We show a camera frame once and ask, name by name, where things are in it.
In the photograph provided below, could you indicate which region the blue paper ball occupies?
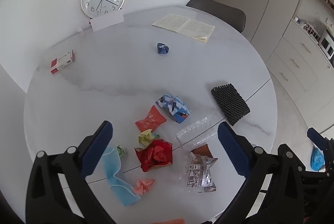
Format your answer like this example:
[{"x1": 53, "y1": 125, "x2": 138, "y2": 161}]
[{"x1": 157, "y1": 43, "x2": 169, "y2": 54}]

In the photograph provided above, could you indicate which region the grey chair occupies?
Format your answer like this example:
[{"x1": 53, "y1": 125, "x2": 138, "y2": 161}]
[{"x1": 186, "y1": 0, "x2": 246, "y2": 33}]

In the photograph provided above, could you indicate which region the black foam mesh pad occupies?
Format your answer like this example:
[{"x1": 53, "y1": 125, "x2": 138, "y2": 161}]
[{"x1": 211, "y1": 83, "x2": 250, "y2": 126}]

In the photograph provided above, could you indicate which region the clear printed snack bag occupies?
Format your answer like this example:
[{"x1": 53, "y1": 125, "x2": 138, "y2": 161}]
[{"x1": 183, "y1": 152, "x2": 218, "y2": 193}]

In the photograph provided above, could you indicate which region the blue face mask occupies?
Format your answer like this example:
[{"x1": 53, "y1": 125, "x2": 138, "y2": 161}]
[{"x1": 101, "y1": 146, "x2": 140, "y2": 206}]

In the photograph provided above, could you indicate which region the blue plastic bag on floor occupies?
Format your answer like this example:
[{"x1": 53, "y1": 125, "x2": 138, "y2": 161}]
[{"x1": 310, "y1": 147, "x2": 325, "y2": 171}]

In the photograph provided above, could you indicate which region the white drawer cabinet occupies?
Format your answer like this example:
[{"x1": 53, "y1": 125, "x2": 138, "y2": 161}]
[{"x1": 264, "y1": 0, "x2": 334, "y2": 133}]

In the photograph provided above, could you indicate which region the red paper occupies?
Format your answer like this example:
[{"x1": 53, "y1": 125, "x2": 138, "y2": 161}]
[{"x1": 135, "y1": 139, "x2": 173, "y2": 173}]

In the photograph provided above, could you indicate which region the red white medicine box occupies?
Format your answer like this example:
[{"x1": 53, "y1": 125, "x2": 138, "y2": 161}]
[{"x1": 50, "y1": 50, "x2": 74, "y2": 74}]

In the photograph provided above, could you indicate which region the open notebook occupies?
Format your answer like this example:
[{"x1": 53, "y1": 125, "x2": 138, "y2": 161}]
[{"x1": 152, "y1": 13, "x2": 215, "y2": 43}]

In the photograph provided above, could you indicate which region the brown snack wrapper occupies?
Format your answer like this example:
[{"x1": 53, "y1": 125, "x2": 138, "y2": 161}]
[{"x1": 190, "y1": 144, "x2": 214, "y2": 162}]

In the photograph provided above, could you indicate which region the pink paper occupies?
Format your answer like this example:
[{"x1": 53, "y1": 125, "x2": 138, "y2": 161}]
[{"x1": 134, "y1": 179, "x2": 156, "y2": 196}]

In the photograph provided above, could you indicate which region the green paper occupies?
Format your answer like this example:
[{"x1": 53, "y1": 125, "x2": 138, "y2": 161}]
[{"x1": 116, "y1": 145, "x2": 127, "y2": 158}]

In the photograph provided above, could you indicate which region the orange snack wrapper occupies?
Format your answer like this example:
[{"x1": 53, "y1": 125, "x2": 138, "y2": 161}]
[{"x1": 135, "y1": 105, "x2": 167, "y2": 132}]

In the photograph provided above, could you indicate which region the blue patterned paper box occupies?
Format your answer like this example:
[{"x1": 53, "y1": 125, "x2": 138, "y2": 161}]
[{"x1": 156, "y1": 94, "x2": 191, "y2": 124}]

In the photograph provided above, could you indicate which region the yellow paper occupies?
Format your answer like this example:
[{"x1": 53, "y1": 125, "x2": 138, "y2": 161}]
[{"x1": 138, "y1": 129, "x2": 160, "y2": 147}]

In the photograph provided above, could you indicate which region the white card stand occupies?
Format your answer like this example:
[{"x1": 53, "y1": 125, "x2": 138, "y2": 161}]
[{"x1": 90, "y1": 10, "x2": 124, "y2": 32}]

